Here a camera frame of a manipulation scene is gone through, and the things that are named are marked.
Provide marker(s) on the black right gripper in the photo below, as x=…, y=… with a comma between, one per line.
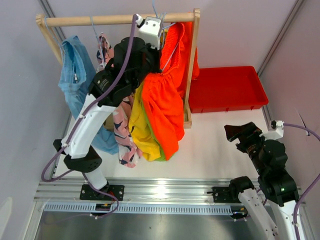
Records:
x=250, y=131

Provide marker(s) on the green shorts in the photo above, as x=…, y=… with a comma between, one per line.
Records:
x=153, y=152

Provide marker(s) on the orange shorts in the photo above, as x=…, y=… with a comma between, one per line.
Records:
x=163, y=94

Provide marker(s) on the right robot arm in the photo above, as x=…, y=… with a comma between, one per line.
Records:
x=269, y=158

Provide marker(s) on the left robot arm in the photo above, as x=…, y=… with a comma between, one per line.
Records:
x=106, y=91

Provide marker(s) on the yellow shorts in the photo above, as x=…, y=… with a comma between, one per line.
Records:
x=142, y=132

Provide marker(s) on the pink patterned shorts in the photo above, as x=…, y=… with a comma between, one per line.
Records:
x=129, y=153

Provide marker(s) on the blue hanger of pink shorts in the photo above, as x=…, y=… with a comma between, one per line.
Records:
x=96, y=37

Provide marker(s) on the light blue shorts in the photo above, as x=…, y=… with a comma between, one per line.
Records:
x=76, y=76

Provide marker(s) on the red plastic tray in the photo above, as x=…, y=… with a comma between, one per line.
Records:
x=224, y=89

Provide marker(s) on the wooden clothes rack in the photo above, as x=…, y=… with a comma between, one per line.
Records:
x=193, y=17

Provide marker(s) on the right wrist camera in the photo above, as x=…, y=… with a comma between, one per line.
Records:
x=276, y=132

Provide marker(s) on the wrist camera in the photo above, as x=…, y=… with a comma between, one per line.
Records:
x=149, y=30
x=276, y=132

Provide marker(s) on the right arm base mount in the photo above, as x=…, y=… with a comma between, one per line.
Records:
x=221, y=194

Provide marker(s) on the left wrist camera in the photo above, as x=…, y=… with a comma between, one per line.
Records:
x=149, y=30

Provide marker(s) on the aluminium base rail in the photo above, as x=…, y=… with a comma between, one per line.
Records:
x=136, y=190

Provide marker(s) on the slotted cable duct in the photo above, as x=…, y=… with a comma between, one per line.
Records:
x=131, y=208

